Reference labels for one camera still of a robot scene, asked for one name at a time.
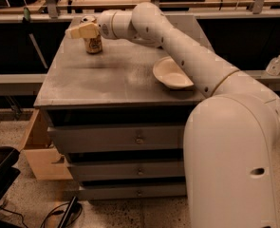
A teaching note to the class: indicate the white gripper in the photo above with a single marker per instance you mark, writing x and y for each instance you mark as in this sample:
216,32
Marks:
103,23

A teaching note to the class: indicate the gold orange soda can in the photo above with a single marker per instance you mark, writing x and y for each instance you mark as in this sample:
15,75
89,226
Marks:
92,45

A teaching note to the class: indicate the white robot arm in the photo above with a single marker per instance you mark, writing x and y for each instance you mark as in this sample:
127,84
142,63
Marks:
228,137

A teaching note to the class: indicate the white paper bowl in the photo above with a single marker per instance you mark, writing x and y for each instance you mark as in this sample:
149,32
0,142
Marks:
168,72

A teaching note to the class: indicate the grey drawer cabinet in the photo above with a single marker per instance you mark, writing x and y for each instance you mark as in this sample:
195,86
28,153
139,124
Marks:
113,87

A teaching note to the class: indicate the top grey drawer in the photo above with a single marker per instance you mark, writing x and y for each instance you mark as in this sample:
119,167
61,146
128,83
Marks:
106,138

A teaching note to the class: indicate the grey drawer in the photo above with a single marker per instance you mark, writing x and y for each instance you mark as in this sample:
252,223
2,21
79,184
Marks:
106,138
123,170
155,190

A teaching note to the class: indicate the middle grey drawer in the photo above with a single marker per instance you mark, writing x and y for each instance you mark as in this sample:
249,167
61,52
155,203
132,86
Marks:
123,170

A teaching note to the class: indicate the wooden box on floor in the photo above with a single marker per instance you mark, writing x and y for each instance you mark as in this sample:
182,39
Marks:
46,163

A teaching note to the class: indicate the bottom grey drawer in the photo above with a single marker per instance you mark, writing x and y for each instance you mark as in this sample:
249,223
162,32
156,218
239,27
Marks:
155,190

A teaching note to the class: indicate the clear sanitizer bottle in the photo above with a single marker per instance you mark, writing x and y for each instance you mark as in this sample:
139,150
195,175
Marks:
273,68

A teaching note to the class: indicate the green handled tool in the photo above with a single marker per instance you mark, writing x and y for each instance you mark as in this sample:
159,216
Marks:
27,22

